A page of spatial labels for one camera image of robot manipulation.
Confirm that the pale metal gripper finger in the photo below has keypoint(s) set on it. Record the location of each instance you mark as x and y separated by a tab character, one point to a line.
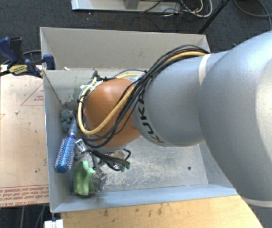
80	145
100	179

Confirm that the light green soft toy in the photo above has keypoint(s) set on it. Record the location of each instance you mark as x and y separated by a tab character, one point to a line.
81	179

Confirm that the dark grey toy animal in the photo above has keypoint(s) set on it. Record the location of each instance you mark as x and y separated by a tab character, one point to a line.
66	121

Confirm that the brown cardboard board red print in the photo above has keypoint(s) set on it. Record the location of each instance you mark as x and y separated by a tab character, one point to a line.
22	139

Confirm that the blue round hairbrush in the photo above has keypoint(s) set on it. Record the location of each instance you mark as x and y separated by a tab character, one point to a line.
65	152

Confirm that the grey metal bin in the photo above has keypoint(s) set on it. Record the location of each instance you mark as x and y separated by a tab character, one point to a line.
164	165

